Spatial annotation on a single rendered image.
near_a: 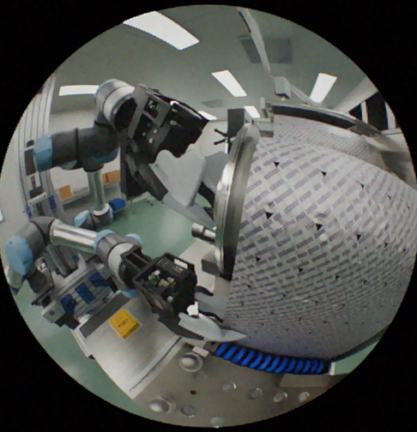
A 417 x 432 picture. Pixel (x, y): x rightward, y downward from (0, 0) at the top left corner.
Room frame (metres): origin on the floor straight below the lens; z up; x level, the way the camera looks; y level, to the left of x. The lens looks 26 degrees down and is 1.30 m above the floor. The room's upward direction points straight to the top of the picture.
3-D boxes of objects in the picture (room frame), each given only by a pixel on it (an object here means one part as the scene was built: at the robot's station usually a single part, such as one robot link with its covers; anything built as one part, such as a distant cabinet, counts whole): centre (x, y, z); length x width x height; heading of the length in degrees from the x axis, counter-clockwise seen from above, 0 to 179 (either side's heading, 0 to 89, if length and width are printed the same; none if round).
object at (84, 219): (0.53, 0.76, 0.98); 0.13 x 0.12 x 0.14; 142
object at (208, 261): (0.18, -0.02, 1.05); 0.06 x 0.05 x 0.31; 61
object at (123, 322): (0.10, 0.24, 0.91); 0.07 x 0.07 x 0.02; 61
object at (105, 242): (0.20, 0.22, 1.11); 0.11 x 0.08 x 0.09; 61
